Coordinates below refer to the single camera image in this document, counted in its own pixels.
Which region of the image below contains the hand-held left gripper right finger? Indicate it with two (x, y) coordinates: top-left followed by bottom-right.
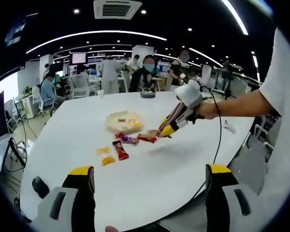
(204, 163), (265, 232)

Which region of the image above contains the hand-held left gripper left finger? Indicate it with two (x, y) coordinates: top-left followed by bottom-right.
(35, 165), (96, 232)

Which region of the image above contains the brown red food bar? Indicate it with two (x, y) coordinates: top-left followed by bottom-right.
(136, 133), (158, 144)

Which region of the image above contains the yellow food packet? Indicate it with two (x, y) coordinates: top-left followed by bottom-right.
(95, 145), (111, 156)
(129, 118), (143, 128)
(101, 155), (117, 167)

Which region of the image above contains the purple food packet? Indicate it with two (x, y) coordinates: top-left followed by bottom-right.
(120, 135), (139, 145)

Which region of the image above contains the dark red food bar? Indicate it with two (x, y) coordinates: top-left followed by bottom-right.
(112, 140), (131, 161)

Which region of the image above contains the beige hexagonal container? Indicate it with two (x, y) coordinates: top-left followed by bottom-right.
(105, 109), (145, 135)

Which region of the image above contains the person's right hand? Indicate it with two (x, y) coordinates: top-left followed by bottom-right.
(194, 101), (220, 121)

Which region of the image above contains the grey VR headset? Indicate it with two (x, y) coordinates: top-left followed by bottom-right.
(140, 87), (156, 99)

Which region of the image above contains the black computer mouse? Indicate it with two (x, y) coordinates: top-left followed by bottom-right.
(31, 175), (50, 199)

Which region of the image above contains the grey mesh office chair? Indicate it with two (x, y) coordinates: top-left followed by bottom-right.
(228, 142), (268, 196)

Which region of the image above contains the white handheld controller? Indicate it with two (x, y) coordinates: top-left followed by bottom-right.
(223, 120), (237, 134)

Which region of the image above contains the black tripod stand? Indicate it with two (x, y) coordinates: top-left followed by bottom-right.
(223, 59), (244, 100)

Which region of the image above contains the long ceiling light strip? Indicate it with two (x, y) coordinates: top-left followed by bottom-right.
(220, 0), (249, 36)
(26, 29), (168, 55)

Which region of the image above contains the white office chair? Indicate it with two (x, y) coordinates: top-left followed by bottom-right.
(30, 85), (57, 117)
(69, 72), (90, 98)

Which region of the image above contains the person in white shirt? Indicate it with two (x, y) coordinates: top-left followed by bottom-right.
(258, 26), (290, 219)

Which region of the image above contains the white low cabinet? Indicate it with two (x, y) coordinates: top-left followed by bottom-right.
(21, 93), (36, 119)

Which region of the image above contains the bright display screen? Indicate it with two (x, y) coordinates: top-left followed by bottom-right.
(71, 53), (87, 65)

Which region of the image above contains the ceiling air conditioner vent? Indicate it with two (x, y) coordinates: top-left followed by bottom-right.
(93, 0), (143, 20)

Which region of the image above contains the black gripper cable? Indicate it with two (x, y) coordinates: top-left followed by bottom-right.
(190, 86), (223, 198)

